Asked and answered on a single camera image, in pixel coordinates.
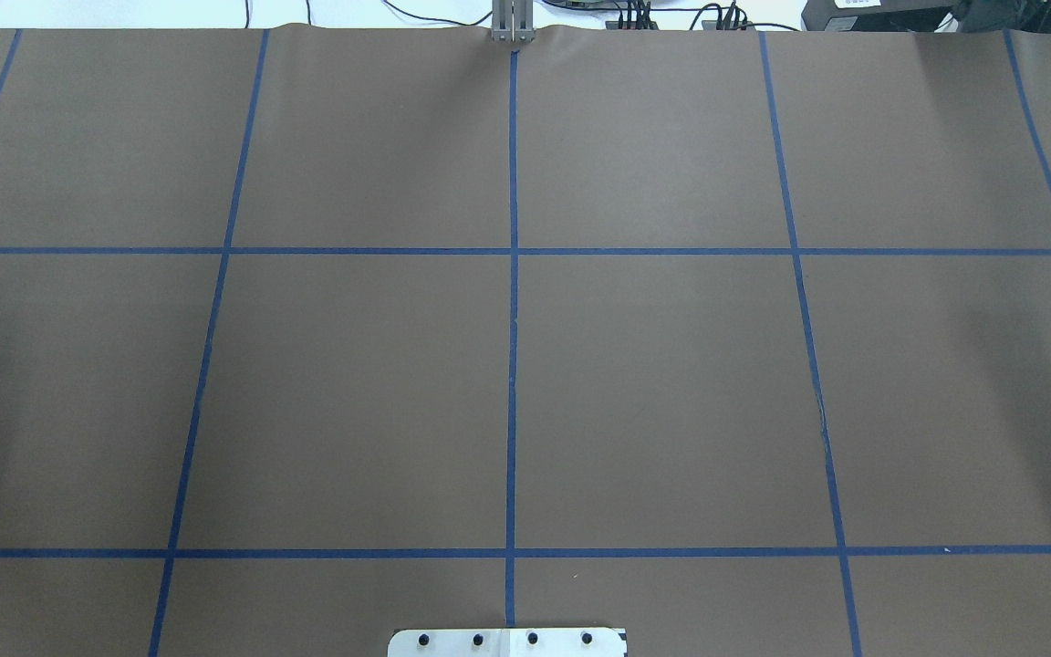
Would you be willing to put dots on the white camera pillar with base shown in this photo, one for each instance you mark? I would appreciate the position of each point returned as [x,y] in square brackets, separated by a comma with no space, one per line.
[507,642]

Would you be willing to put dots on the aluminium frame post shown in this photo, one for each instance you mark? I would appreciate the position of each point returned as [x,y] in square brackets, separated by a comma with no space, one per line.
[512,21]

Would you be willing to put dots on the black box with label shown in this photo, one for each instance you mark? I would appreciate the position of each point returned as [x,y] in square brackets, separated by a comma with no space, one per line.
[875,16]

